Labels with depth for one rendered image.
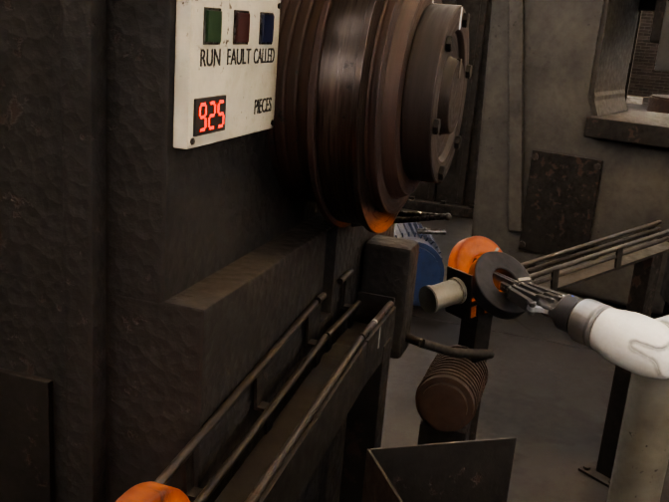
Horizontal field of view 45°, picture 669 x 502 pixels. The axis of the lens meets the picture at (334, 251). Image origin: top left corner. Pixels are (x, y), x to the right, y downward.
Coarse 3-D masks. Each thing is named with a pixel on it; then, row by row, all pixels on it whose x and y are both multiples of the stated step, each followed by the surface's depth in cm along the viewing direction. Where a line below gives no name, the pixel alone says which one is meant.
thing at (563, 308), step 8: (568, 296) 161; (576, 296) 162; (544, 304) 163; (552, 304) 163; (560, 304) 160; (568, 304) 159; (576, 304) 159; (552, 312) 161; (560, 312) 160; (568, 312) 158; (560, 320) 160; (560, 328) 161
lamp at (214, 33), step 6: (210, 12) 93; (216, 12) 95; (210, 18) 93; (216, 18) 95; (210, 24) 94; (216, 24) 95; (210, 30) 94; (216, 30) 95; (210, 36) 94; (216, 36) 96
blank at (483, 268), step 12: (492, 252) 179; (480, 264) 175; (492, 264) 177; (504, 264) 178; (516, 264) 180; (480, 276) 173; (492, 276) 175; (516, 276) 178; (528, 276) 180; (480, 288) 172; (492, 288) 173; (480, 300) 173; (492, 300) 171; (504, 300) 173; (492, 312) 173; (504, 312) 172; (516, 312) 173
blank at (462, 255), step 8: (464, 240) 180; (472, 240) 181; (480, 240) 182; (488, 240) 183; (456, 248) 179; (464, 248) 179; (472, 248) 180; (480, 248) 181; (488, 248) 183; (496, 248) 184; (456, 256) 178; (464, 256) 178; (472, 256) 180; (448, 264) 179; (456, 264) 177; (464, 264) 178
